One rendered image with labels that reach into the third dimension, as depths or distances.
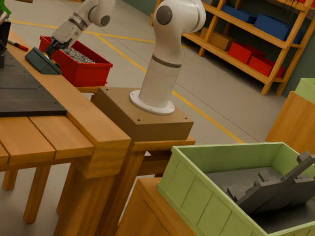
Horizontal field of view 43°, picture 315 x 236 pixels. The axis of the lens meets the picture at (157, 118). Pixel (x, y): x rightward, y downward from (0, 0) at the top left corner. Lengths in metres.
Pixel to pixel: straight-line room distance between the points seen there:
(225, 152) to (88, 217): 0.54
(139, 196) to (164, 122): 0.30
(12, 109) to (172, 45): 0.59
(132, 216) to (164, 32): 0.65
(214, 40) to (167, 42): 5.73
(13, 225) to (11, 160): 1.13
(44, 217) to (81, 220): 0.86
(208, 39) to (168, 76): 5.70
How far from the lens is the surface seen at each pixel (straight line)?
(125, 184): 1.57
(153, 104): 1.56
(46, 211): 2.38
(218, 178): 1.47
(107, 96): 1.57
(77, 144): 1.27
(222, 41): 7.10
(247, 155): 1.59
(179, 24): 1.42
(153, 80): 1.53
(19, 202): 2.41
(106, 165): 1.36
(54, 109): 1.40
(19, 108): 1.35
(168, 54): 1.50
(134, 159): 1.51
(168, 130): 1.54
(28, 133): 1.26
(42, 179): 2.11
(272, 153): 1.72
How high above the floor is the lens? 1.50
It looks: 22 degrees down
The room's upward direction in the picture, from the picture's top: 21 degrees clockwise
